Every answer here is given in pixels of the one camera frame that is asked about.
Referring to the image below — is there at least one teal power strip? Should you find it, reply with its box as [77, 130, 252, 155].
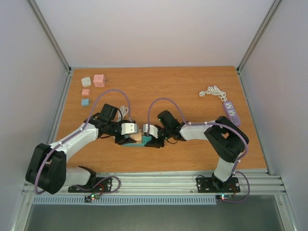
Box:
[123, 135, 152, 147]

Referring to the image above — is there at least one wooden cube plug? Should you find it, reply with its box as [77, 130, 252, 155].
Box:
[130, 131, 142, 143]

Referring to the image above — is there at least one small blue plug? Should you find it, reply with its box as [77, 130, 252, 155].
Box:
[81, 99, 90, 107]

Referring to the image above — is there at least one small pink plug adapter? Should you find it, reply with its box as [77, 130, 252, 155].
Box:
[81, 89, 90, 96]

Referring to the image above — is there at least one large pink cube plug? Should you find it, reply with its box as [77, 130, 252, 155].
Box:
[93, 74, 105, 88]

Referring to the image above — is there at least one white plug adapter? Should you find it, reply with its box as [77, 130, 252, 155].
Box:
[81, 77, 91, 88]

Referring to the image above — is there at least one purple power strip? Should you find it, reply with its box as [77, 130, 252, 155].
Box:
[223, 101, 242, 126]

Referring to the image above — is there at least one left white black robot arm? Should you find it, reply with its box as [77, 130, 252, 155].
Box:
[25, 104, 138, 194]

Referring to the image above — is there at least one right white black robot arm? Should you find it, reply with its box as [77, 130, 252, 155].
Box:
[142, 110, 249, 192]

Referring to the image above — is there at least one left small circuit board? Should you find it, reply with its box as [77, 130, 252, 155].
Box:
[84, 194, 100, 203]

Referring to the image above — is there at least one small circuit board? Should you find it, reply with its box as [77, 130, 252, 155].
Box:
[216, 194, 234, 201]
[84, 194, 100, 203]

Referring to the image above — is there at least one right small circuit board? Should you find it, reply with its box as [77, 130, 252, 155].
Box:
[216, 194, 234, 201]

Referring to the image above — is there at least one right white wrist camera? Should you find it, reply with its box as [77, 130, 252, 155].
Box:
[142, 124, 158, 139]

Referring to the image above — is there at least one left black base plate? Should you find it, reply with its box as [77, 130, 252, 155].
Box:
[68, 177, 113, 193]

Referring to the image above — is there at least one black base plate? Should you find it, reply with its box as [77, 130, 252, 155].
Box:
[68, 177, 113, 193]
[195, 175, 241, 194]

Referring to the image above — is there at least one blue slotted cable duct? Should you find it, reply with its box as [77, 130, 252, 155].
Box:
[33, 195, 216, 205]

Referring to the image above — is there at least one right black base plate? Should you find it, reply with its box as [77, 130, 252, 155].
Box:
[195, 175, 241, 194]

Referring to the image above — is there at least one aluminium front rail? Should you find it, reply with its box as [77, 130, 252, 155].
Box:
[22, 173, 287, 195]

